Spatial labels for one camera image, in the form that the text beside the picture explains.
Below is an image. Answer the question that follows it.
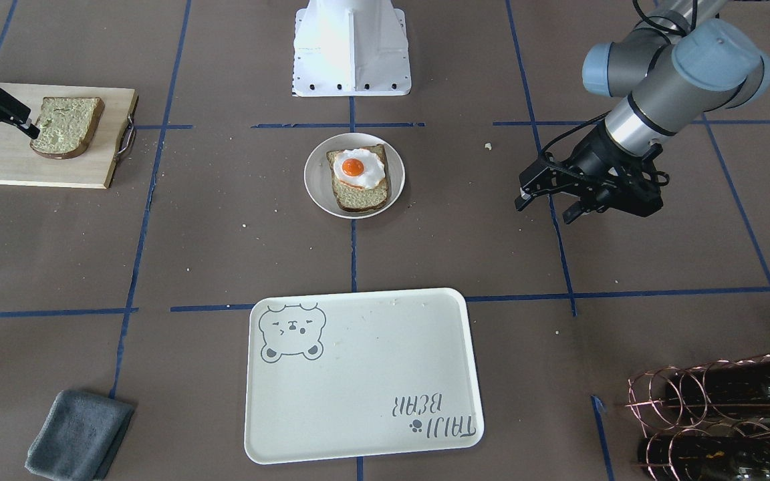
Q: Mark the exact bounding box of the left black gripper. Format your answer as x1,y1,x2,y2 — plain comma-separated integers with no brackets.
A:
515,123,664,225

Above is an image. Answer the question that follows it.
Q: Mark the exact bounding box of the bread slice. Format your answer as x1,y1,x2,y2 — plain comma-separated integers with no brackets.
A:
327,145,389,212
29,97,105,160

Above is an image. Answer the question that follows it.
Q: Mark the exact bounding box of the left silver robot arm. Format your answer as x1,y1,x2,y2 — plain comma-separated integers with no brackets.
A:
514,1,770,224

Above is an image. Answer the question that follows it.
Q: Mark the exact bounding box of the cream bear tray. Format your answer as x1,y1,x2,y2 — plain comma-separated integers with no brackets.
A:
243,287,485,465

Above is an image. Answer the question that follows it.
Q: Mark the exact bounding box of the wooden cutting board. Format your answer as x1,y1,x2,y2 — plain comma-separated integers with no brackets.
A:
0,82,138,188

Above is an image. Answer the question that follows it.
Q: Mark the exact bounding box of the fried egg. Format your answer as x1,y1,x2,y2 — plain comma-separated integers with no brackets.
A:
331,148,386,190

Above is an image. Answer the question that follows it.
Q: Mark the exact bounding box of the white round plate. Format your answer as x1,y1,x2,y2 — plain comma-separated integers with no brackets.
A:
303,133,406,219

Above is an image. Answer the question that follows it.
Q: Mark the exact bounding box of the dark wine bottle far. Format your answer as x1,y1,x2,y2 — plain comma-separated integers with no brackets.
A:
638,430,770,480

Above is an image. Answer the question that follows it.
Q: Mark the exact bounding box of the dark wine bottle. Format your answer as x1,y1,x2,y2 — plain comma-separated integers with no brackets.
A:
665,359,770,420
638,430,770,480

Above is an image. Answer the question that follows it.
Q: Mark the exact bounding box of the dark wine bottle near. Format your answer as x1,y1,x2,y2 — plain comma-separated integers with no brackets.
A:
665,359,770,420

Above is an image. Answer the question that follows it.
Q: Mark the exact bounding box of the grey folded cloth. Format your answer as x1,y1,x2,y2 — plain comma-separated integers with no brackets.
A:
25,389,135,480

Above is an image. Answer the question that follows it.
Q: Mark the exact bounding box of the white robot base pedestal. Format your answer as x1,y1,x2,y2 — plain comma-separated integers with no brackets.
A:
291,1,412,98

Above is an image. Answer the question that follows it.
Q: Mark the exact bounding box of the copper wire bottle rack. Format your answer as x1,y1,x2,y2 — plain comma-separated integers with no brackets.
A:
626,353,770,480

